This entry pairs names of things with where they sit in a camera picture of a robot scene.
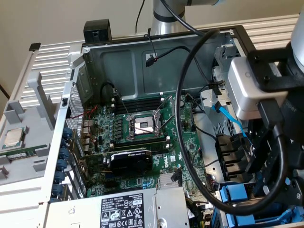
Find CPU socket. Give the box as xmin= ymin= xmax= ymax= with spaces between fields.
xmin=125 ymin=113 xmax=167 ymax=141

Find metal port block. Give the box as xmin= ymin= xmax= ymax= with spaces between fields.
xmin=80 ymin=118 xmax=94 ymax=155

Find black graphics card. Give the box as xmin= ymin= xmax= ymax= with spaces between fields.
xmin=79 ymin=148 xmax=154 ymax=177

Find black looped cable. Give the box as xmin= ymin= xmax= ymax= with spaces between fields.
xmin=101 ymin=82 xmax=119 ymax=103

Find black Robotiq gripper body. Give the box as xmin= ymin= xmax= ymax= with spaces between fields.
xmin=268 ymin=78 xmax=304 ymax=176

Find black tripod leg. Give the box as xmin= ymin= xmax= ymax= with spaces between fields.
xmin=0 ymin=84 xmax=10 ymax=100

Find black RAM slot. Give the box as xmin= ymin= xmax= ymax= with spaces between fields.
xmin=115 ymin=98 xmax=164 ymax=108
xmin=111 ymin=136 xmax=171 ymax=147
xmin=115 ymin=104 xmax=164 ymax=114
xmin=111 ymin=143 xmax=171 ymax=155

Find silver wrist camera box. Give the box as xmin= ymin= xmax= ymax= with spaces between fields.
xmin=227 ymin=57 xmax=289 ymax=120

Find metal drive cage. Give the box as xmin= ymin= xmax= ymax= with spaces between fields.
xmin=211 ymin=45 xmax=247 ymax=105

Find black plastic disk bay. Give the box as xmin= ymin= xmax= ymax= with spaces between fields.
xmin=215 ymin=133 xmax=257 ymax=184

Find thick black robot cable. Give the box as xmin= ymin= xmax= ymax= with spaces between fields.
xmin=161 ymin=0 xmax=289 ymax=216

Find metal socket cover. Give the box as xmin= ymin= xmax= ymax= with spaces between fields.
xmin=154 ymin=95 xmax=177 ymax=121

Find black plastic block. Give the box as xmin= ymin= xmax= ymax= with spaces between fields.
xmin=83 ymin=19 xmax=112 ymax=45

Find black wire with plug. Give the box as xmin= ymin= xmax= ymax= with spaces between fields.
xmin=144 ymin=45 xmax=225 ymax=95

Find blue SATA wire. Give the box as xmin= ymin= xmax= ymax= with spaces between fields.
xmin=213 ymin=101 xmax=256 ymax=152

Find green motherboard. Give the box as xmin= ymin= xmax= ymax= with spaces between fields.
xmin=80 ymin=93 xmax=216 ymax=208

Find open Dell PC case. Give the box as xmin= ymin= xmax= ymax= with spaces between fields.
xmin=38 ymin=25 xmax=304 ymax=228

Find grey plastic parts rack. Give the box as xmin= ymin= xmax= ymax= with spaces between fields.
xmin=0 ymin=71 xmax=58 ymax=186

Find green RAM stick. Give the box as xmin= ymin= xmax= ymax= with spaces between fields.
xmin=0 ymin=144 xmax=40 ymax=162

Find thin black board wire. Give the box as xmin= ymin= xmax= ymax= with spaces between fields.
xmin=191 ymin=97 xmax=225 ymax=168

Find metal locking lever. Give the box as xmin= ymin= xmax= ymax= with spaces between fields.
xmin=113 ymin=88 xmax=131 ymax=119

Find hard disk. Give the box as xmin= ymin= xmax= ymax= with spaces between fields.
xmin=219 ymin=181 xmax=264 ymax=205
xmin=225 ymin=204 xmax=304 ymax=226

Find silver CPU chip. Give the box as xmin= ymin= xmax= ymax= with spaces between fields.
xmin=3 ymin=127 xmax=25 ymax=147

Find black yellow supply wires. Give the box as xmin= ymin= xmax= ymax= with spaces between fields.
xmin=185 ymin=198 xmax=212 ymax=228

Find silver chipset heatsink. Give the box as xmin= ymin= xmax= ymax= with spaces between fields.
xmin=158 ymin=174 xmax=182 ymax=190

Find grey power supply unit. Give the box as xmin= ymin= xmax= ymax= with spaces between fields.
xmin=46 ymin=187 xmax=190 ymax=228

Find thin black wall cable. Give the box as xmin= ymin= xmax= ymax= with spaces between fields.
xmin=135 ymin=0 xmax=145 ymax=34

